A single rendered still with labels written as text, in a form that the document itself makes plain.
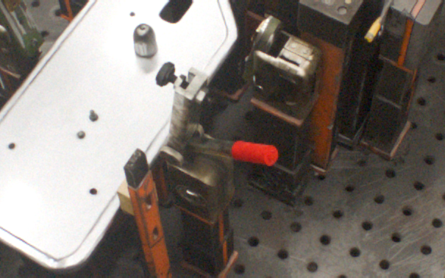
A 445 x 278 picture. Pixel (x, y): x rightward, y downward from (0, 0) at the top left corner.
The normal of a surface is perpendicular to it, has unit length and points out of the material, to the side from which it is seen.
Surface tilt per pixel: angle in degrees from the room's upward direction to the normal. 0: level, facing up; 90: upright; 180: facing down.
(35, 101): 0
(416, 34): 90
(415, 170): 0
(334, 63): 90
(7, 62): 90
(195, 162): 0
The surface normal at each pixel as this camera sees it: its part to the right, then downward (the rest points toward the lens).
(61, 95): -0.03, -0.48
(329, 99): -0.51, 0.76
